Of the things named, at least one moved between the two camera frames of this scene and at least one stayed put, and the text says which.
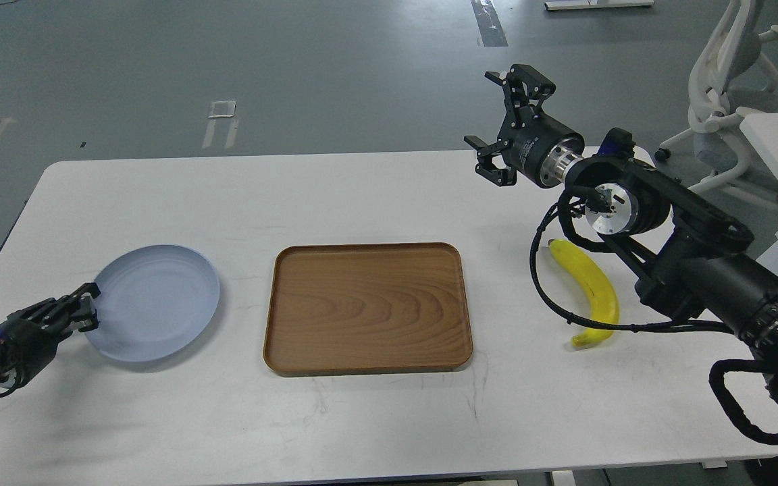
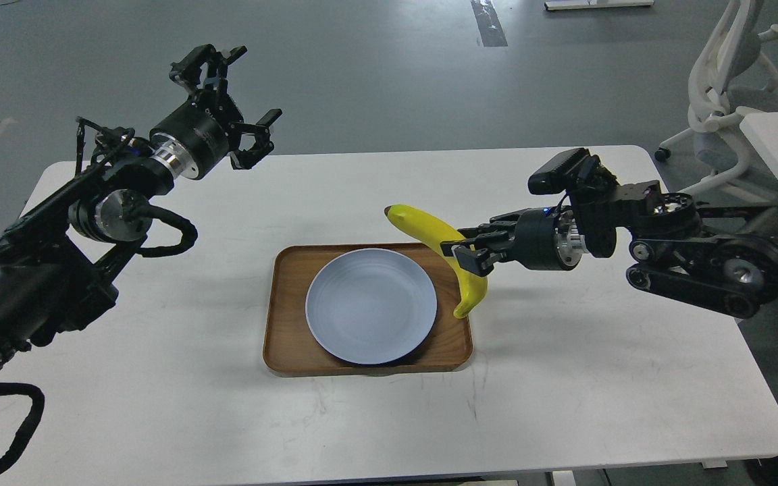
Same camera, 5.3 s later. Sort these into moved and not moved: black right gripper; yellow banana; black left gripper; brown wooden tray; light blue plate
Moved: black left gripper; light blue plate; black right gripper; yellow banana
Not moved: brown wooden tray
